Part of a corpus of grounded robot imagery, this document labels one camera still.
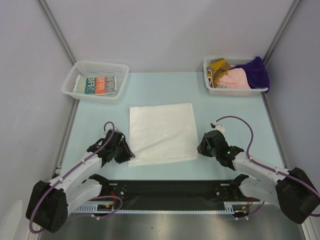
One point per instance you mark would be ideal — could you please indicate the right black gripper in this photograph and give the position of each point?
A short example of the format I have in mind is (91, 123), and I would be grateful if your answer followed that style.
(207, 145)

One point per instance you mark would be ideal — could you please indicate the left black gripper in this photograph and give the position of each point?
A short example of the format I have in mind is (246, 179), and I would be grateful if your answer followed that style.
(130, 155)

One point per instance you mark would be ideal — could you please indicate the white towel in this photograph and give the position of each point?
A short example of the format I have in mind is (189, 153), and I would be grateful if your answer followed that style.
(162, 134)

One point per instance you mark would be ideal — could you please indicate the colourful rabbit print towel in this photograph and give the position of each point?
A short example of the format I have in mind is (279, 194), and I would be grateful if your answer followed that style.
(100, 85)

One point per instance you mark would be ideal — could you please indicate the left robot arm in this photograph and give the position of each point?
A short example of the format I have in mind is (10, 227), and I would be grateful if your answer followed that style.
(52, 202)

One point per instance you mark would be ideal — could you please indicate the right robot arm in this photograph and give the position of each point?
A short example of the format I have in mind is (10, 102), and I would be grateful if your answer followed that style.
(289, 190)

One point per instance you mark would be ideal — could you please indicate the white basket with towels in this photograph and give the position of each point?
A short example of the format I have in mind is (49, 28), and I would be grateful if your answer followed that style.
(229, 92)

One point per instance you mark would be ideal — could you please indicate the pink towel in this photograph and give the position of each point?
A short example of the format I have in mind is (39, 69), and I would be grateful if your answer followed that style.
(234, 79)

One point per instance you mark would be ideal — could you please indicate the empty white plastic basket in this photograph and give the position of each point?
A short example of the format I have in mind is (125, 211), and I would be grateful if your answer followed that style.
(88, 68)

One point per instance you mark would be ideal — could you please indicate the yellow patterned towel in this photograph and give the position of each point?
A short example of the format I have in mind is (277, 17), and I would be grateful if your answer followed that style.
(216, 70)

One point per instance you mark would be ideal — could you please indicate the purple towel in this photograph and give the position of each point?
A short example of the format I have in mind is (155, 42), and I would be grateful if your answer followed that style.
(256, 74)

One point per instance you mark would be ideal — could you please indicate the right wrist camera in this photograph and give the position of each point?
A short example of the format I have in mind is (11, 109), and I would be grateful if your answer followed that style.
(218, 127)

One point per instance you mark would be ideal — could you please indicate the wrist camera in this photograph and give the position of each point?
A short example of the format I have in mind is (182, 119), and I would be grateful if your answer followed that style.
(106, 130)
(218, 127)

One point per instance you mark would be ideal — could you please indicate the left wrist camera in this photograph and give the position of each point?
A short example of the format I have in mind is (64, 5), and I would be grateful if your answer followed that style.
(106, 130)

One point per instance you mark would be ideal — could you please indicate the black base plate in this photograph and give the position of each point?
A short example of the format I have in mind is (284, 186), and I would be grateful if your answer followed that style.
(210, 190)

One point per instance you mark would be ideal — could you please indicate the grey cable duct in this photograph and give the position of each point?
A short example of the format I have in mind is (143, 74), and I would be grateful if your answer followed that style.
(159, 206)

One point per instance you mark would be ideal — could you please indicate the right aluminium corner post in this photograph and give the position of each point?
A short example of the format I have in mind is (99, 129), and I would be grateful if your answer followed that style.
(281, 30)

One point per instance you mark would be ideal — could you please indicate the aluminium corner post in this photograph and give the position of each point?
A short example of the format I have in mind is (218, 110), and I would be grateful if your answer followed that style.
(50, 18)
(281, 30)

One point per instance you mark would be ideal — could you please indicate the left aluminium corner post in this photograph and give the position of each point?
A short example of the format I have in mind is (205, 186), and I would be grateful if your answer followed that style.
(50, 18)

